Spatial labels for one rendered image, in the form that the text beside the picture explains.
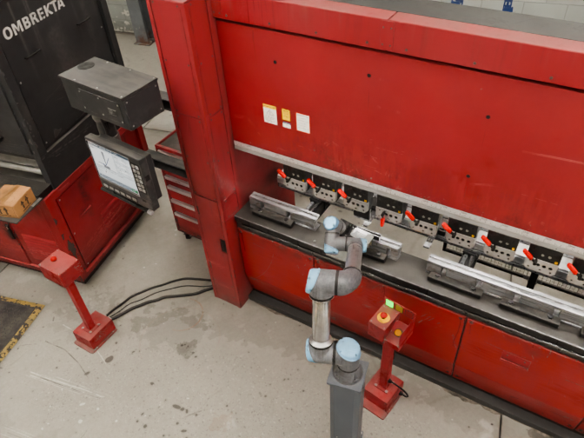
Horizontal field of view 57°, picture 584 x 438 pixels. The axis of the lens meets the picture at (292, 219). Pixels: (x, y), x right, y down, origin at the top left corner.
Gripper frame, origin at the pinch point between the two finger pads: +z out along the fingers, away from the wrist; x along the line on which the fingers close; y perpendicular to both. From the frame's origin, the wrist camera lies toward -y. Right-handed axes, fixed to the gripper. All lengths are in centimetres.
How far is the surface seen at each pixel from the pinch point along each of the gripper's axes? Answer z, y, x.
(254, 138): -29, 28, 70
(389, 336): 11, -40, -43
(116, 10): 234, 154, 579
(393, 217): -5.0, 20.0, -19.6
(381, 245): 15.4, 3.7, -13.6
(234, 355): 46, -110, 57
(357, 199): -9.6, 20.9, 2.2
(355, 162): -28.7, 37.1, 4.5
